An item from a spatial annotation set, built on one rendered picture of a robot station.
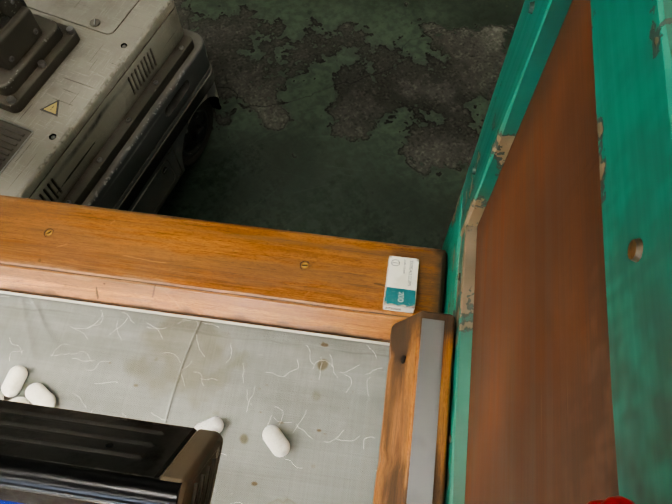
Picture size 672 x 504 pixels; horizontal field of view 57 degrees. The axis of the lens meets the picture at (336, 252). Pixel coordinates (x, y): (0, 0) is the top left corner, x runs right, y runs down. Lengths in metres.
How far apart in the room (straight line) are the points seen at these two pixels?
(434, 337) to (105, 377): 0.37
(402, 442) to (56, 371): 0.40
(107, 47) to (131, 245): 0.71
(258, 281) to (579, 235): 0.47
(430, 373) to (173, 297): 0.32
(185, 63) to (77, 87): 0.28
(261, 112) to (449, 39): 0.63
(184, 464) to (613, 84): 0.26
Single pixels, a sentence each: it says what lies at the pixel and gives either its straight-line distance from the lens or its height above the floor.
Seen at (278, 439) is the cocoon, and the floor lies 0.76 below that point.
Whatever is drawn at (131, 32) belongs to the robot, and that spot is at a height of 0.47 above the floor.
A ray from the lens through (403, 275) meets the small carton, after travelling 0.70.
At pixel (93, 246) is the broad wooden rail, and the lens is 0.79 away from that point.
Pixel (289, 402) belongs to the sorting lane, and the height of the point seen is 0.74.
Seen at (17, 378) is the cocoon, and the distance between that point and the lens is 0.77.
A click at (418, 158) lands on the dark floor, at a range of 1.74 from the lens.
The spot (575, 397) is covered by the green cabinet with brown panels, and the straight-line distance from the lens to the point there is 0.31.
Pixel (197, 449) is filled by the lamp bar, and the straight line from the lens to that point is 0.35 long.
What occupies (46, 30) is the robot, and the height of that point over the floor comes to 0.52.
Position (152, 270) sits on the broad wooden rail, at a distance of 0.75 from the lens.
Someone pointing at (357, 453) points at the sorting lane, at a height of 0.74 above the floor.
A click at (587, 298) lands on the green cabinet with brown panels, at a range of 0.30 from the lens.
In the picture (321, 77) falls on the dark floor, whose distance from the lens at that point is 1.91.
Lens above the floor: 1.42
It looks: 64 degrees down
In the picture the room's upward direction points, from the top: 1 degrees counter-clockwise
